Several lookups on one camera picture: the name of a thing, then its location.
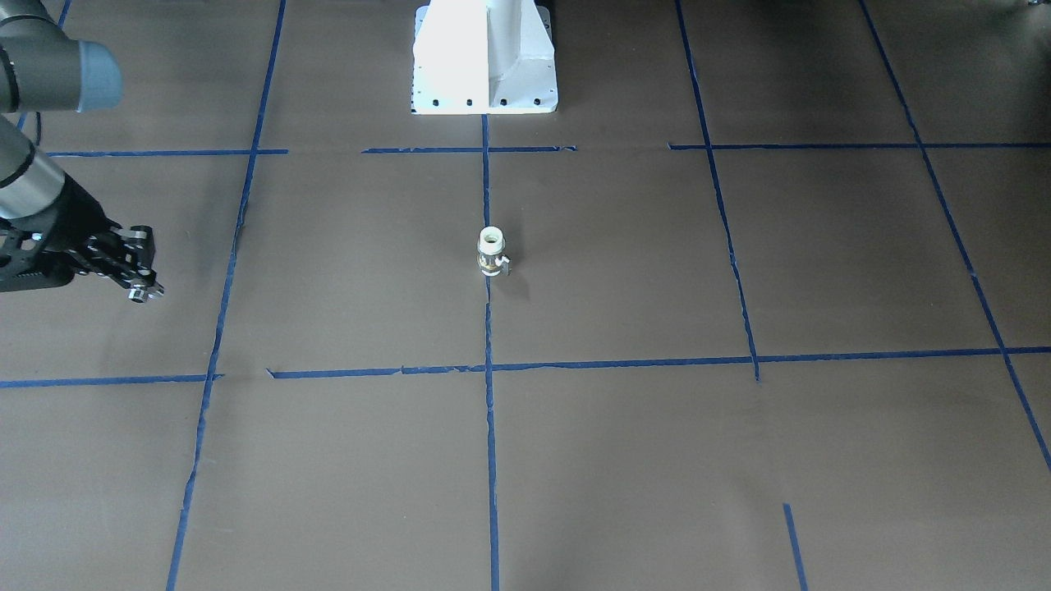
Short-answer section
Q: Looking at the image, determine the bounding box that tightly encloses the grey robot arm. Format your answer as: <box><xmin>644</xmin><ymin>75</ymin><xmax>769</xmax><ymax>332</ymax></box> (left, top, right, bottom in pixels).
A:
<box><xmin>1</xmin><ymin>1</ymin><xmax>163</xmax><ymax>303</ymax></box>

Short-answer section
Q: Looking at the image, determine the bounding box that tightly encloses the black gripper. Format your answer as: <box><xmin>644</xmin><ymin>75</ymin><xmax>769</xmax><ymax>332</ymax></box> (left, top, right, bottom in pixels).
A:
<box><xmin>1</xmin><ymin>176</ymin><xmax>157</xmax><ymax>292</ymax></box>

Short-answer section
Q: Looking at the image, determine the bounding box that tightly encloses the metal tee pipe fitting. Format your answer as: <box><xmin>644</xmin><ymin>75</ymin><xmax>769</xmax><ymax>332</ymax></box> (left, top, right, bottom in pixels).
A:
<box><xmin>127</xmin><ymin>284</ymin><xmax>165</xmax><ymax>304</ymax></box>

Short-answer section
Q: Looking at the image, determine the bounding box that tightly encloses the white brass PPR valve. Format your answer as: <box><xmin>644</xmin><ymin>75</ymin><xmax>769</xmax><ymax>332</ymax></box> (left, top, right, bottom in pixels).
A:
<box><xmin>477</xmin><ymin>226</ymin><xmax>511</xmax><ymax>277</ymax></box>

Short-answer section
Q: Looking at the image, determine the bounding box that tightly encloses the brown paper table cover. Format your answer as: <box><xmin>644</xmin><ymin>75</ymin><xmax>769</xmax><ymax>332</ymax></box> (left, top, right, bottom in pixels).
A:
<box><xmin>2</xmin><ymin>1</ymin><xmax>1050</xmax><ymax>590</ymax></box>

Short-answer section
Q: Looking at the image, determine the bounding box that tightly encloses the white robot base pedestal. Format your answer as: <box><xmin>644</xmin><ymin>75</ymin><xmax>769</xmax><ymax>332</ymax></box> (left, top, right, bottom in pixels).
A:
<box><xmin>410</xmin><ymin>1</ymin><xmax>559</xmax><ymax>116</ymax></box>

